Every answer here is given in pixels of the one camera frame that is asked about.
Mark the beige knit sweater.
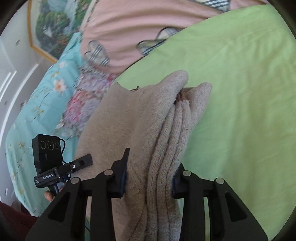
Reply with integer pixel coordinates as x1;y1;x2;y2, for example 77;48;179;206
75;70;212;240

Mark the person's left hand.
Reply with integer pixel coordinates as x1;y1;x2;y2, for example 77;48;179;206
44;190;55;202

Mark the red sweater sleeve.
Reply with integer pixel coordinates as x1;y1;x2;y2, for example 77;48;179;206
1;202;38;240

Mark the light blue floral blanket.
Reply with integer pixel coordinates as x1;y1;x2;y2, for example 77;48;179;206
6;33;82;216

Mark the green bed sheet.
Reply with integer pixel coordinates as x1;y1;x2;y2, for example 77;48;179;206
117;5;295;239

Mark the purple floral pillow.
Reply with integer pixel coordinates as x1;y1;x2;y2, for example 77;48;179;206
55;64;117;138

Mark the gold framed landscape painting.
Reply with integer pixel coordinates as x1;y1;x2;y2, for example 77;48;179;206
27;0;96;63

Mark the pink heart-pattern quilt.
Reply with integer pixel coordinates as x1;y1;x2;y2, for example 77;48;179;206
81;0;268;74

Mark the black camera box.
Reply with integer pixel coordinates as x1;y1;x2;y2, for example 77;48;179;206
32;134;63;175

